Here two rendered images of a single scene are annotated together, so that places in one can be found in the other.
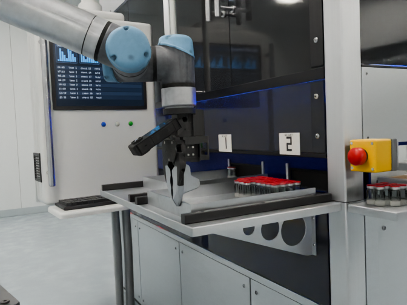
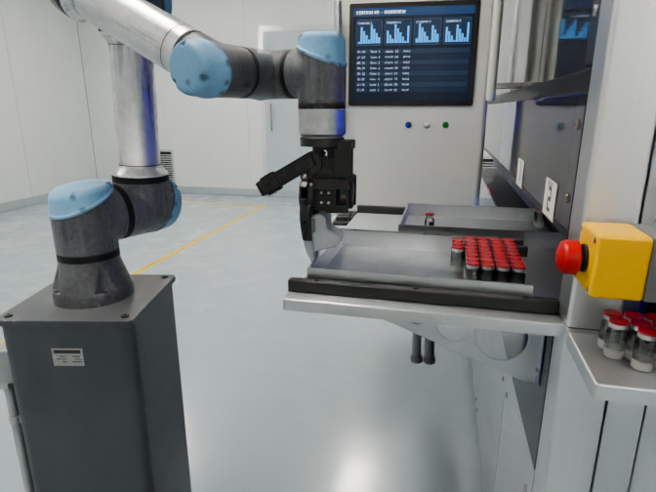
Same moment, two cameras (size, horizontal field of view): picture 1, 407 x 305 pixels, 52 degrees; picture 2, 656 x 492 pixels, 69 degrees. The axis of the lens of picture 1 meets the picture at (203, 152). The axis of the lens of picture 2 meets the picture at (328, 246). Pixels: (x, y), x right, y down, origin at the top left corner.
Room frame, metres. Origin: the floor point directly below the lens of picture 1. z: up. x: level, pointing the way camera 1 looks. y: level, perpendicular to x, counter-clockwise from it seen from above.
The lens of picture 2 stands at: (0.32, -0.48, 1.16)
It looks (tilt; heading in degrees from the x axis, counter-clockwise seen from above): 16 degrees down; 42
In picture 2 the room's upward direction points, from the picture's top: straight up
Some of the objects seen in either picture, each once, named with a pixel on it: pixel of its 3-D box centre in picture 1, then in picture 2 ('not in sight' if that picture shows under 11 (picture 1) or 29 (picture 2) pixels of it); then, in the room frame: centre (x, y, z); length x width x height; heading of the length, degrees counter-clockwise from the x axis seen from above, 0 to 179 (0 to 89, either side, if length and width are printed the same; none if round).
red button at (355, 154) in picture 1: (358, 156); (574, 257); (0.91, -0.34, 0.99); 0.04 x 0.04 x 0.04; 28
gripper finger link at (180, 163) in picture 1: (178, 164); (307, 213); (0.87, 0.05, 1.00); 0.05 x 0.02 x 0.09; 28
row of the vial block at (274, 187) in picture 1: (257, 189); (471, 261); (1.08, -0.14, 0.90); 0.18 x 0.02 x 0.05; 28
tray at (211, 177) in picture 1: (203, 180); (474, 223); (1.39, 0.00, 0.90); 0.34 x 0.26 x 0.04; 118
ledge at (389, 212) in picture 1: (391, 208); (643, 368); (0.94, -0.42, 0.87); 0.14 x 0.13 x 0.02; 118
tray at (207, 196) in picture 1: (228, 196); (419, 262); (1.04, -0.06, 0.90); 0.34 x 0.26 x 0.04; 118
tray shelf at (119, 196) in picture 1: (211, 196); (443, 251); (1.21, -0.02, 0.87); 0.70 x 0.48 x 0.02; 28
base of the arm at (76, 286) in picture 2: not in sight; (91, 271); (0.69, 0.50, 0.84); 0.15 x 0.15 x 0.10
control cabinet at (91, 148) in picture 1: (94, 106); (408, 99); (1.79, 0.46, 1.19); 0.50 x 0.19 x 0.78; 123
